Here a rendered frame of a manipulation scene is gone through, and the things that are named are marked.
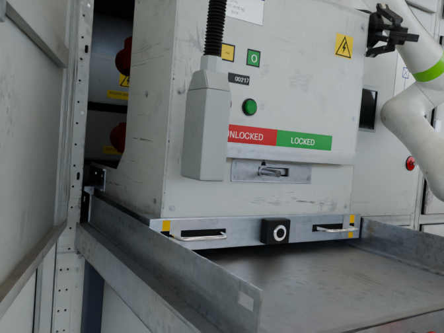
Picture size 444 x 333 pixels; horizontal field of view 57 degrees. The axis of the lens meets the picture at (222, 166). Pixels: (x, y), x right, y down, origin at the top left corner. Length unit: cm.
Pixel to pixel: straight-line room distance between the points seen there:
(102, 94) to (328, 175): 101
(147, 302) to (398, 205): 130
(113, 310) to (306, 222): 55
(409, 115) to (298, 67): 64
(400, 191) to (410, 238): 79
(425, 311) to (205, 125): 42
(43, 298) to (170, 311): 57
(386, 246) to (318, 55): 45
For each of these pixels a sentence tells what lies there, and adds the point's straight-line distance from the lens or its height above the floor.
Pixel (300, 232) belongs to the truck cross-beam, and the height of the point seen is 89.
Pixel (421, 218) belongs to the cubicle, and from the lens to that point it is 194.
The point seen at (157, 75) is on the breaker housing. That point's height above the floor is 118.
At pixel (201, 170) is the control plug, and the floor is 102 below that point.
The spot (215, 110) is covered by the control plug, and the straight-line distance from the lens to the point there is 65.
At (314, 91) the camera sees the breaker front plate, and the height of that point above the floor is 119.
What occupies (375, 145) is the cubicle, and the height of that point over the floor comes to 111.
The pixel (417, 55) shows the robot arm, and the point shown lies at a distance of 145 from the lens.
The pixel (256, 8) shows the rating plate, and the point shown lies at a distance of 86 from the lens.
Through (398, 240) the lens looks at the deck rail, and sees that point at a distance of 100.
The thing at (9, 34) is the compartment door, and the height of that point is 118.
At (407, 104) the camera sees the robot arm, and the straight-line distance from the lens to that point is 152.
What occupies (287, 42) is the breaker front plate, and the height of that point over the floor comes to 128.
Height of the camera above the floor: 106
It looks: 3 degrees down
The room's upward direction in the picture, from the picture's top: 5 degrees clockwise
